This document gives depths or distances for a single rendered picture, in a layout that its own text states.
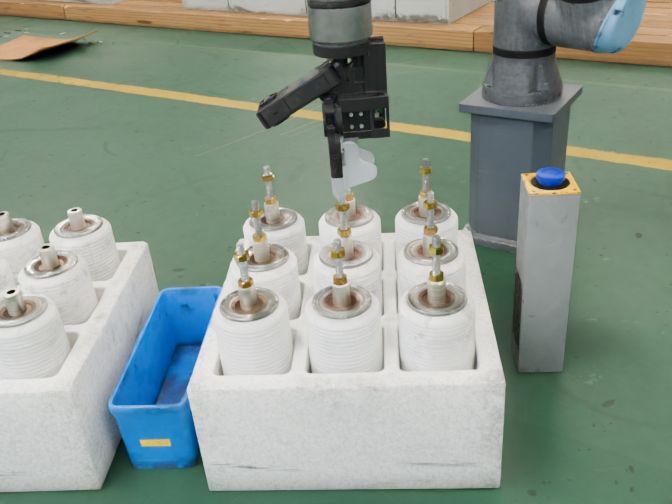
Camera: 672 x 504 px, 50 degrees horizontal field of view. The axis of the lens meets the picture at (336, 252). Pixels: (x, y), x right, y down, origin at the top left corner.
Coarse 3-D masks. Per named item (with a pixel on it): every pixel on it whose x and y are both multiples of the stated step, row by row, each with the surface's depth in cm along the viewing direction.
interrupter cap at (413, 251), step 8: (416, 240) 103; (440, 240) 102; (448, 240) 102; (408, 248) 101; (416, 248) 101; (448, 248) 100; (456, 248) 100; (408, 256) 99; (416, 256) 99; (424, 256) 99; (448, 256) 98; (456, 256) 98; (424, 264) 97
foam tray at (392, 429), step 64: (384, 256) 114; (384, 320) 99; (192, 384) 90; (256, 384) 89; (320, 384) 89; (384, 384) 88; (448, 384) 87; (256, 448) 94; (320, 448) 93; (384, 448) 93; (448, 448) 92
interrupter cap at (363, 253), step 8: (328, 248) 103; (360, 248) 102; (368, 248) 102; (320, 256) 101; (328, 256) 101; (360, 256) 100; (368, 256) 100; (328, 264) 99; (344, 264) 99; (352, 264) 98; (360, 264) 98
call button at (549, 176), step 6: (546, 168) 103; (552, 168) 102; (558, 168) 102; (540, 174) 101; (546, 174) 101; (552, 174) 101; (558, 174) 101; (564, 174) 101; (540, 180) 101; (546, 180) 100; (552, 180) 100; (558, 180) 100; (552, 186) 101
